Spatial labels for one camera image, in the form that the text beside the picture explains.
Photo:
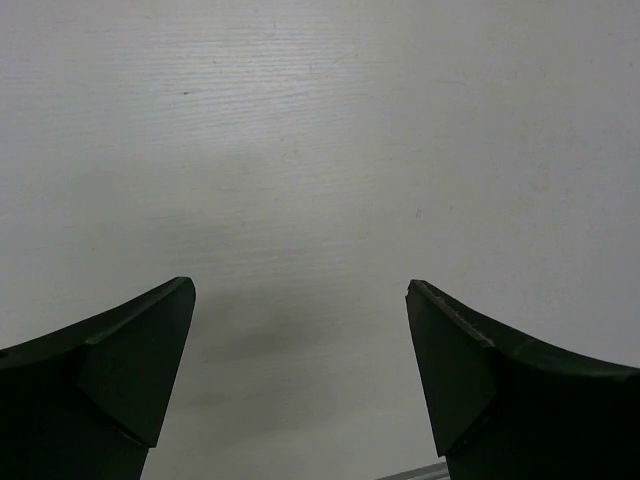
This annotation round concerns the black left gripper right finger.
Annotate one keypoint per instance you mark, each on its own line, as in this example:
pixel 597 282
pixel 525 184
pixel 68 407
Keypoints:
pixel 505 405

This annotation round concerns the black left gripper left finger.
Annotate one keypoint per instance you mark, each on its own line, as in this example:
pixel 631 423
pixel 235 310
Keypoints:
pixel 88 401

